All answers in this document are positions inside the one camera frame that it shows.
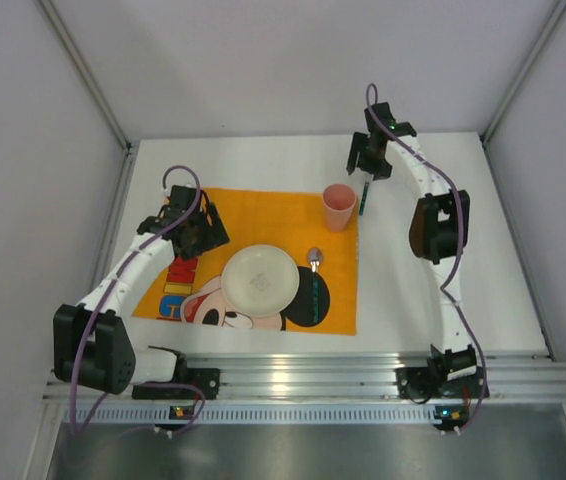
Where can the spoon with green handle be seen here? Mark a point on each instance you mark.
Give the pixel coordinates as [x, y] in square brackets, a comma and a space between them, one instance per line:
[315, 257]

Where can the aluminium mounting rail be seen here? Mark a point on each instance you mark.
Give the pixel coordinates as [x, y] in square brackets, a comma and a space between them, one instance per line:
[369, 377]

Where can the cream round plate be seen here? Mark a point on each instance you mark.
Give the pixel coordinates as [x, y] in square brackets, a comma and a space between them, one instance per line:
[260, 281]

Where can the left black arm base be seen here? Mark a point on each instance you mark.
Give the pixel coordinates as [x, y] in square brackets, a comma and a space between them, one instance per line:
[183, 382]

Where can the pink plastic cup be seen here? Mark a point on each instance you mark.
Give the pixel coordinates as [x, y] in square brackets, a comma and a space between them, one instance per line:
[338, 201]

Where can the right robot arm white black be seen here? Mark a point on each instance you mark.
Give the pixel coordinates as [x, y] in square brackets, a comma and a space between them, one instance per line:
[438, 231]

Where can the orange Mickey Mouse placemat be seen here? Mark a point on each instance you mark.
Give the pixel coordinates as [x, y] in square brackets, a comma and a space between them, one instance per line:
[190, 291]

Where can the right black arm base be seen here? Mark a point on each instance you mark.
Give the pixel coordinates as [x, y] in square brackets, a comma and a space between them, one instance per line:
[453, 375]

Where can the slotted cable duct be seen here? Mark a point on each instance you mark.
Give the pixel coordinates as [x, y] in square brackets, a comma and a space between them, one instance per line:
[273, 414]

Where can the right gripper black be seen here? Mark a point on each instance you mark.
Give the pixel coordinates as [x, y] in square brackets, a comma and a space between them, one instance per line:
[369, 163]

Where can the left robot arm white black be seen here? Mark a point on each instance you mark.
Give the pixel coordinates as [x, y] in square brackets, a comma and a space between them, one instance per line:
[92, 346]

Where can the fork with green handle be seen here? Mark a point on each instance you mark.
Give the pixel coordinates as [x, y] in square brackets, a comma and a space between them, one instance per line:
[364, 194]

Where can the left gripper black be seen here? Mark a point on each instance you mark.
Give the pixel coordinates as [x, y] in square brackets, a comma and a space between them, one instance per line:
[208, 235]

